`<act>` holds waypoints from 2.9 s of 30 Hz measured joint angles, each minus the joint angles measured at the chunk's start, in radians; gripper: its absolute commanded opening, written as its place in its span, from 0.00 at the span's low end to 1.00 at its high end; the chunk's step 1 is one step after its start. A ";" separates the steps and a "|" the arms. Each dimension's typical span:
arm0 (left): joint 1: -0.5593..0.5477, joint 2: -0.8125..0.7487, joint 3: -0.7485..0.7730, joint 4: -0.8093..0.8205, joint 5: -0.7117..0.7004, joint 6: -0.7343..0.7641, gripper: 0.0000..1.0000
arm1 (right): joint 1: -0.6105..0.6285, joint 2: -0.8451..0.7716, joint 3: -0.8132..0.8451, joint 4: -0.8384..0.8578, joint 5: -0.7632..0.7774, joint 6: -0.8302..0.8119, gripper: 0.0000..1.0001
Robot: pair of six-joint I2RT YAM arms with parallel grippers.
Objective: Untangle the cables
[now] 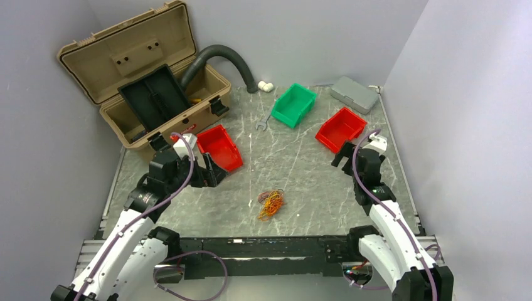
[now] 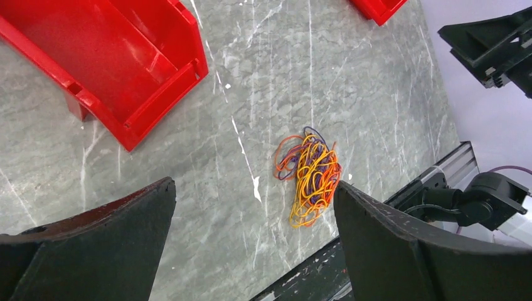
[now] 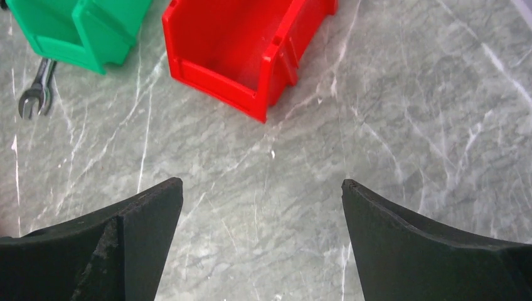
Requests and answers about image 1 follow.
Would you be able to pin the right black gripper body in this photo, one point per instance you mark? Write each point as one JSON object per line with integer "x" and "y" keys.
{"x": 347, "y": 150}

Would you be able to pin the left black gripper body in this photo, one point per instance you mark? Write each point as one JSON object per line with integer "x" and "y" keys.
{"x": 202, "y": 177}

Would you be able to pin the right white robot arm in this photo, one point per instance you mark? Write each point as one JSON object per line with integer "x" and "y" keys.
{"x": 409, "y": 272}

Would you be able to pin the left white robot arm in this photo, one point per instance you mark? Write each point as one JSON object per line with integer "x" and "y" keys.
{"x": 135, "y": 243}

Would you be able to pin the right red plastic bin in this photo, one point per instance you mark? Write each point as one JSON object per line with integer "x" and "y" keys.
{"x": 343, "y": 126}

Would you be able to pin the red plastic bin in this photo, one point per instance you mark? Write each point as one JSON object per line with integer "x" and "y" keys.
{"x": 343, "y": 126}
{"x": 222, "y": 149}

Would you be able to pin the left red plastic bin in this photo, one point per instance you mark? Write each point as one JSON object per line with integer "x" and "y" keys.
{"x": 222, "y": 149}

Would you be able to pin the grey plastic case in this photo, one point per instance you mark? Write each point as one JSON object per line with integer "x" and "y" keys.
{"x": 360, "y": 98}

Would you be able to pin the green plastic bin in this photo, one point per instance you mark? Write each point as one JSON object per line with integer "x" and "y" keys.
{"x": 293, "y": 105}

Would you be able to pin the silver open-end wrench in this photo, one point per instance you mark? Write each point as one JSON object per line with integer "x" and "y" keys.
{"x": 262, "y": 124}

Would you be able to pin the black toolbox tray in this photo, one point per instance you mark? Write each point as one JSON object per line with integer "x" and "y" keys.
{"x": 155, "y": 98}

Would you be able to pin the white pipe fitting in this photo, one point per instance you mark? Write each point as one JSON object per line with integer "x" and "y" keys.
{"x": 265, "y": 87}

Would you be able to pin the tan plastic toolbox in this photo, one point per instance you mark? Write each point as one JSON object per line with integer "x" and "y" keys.
{"x": 129, "y": 50}

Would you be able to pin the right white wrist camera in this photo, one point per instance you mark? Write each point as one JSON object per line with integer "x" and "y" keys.
{"x": 377, "y": 143}

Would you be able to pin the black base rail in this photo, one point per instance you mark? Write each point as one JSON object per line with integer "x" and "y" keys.
{"x": 199, "y": 258}

